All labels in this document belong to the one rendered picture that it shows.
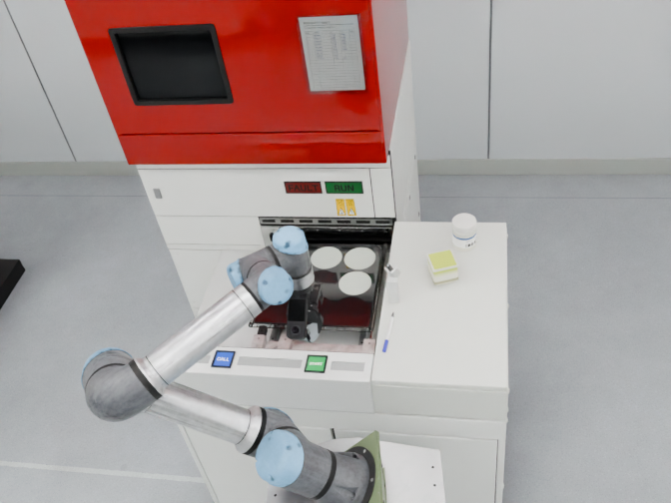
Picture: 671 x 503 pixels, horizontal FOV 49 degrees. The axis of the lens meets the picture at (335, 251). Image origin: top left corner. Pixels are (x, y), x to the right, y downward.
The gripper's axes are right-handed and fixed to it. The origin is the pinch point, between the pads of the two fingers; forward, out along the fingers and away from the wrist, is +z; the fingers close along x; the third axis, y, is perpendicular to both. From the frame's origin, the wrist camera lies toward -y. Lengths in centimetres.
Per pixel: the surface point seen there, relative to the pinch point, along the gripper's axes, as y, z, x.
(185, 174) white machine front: 57, -9, 51
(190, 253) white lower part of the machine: 57, 26, 59
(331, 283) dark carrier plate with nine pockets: 35.7, 16.1, 3.1
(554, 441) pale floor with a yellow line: 44, 106, -70
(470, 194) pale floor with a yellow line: 190, 106, -32
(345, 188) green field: 58, -4, 0
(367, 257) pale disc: 48, 16, -7
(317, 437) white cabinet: -4.8, 37.9, 2.8
